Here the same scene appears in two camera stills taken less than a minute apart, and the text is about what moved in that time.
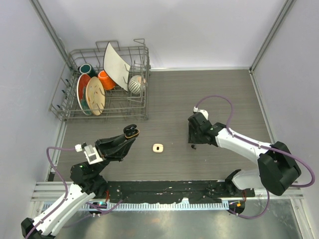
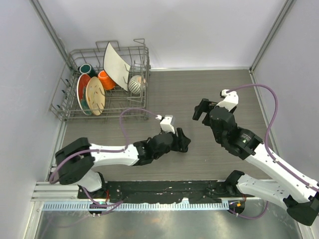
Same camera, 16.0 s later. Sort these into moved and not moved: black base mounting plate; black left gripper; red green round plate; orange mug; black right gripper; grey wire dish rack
Moved: black right gripper; black left gripper
Not moved: black base mounting plate; grey wire dish rack; red green round plate; orange mug
